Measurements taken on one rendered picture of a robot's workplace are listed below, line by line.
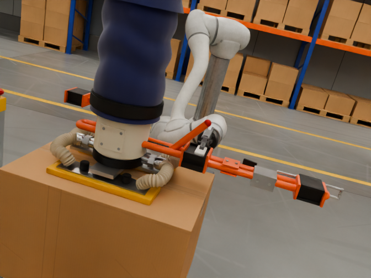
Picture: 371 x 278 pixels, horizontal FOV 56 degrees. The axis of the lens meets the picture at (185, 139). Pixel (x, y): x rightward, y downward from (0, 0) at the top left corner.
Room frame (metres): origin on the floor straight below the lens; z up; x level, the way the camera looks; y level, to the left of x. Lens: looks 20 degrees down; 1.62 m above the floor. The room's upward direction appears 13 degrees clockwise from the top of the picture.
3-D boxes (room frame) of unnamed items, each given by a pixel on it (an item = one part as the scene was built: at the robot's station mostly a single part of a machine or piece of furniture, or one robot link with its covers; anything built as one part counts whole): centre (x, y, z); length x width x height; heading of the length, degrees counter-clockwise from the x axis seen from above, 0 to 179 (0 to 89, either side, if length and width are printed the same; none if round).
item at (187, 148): (1.01, -0.05, 1.20); 0.10 x 0.08 x 0.06; 171
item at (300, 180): (0.95, -0.39, 1.20); 0.08 x 0.07 x 0.05; 81
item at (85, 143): (1.05, 0.20, 1.13); 0.34 x 0.25 x 0.06; 81
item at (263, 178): (0.98, -0.26, 1.19); 0.07 x 0.07 x 0.04; 81
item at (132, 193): (0.96, 0.22, 1.09); 0.34 x 0.10 x 0.05; 81
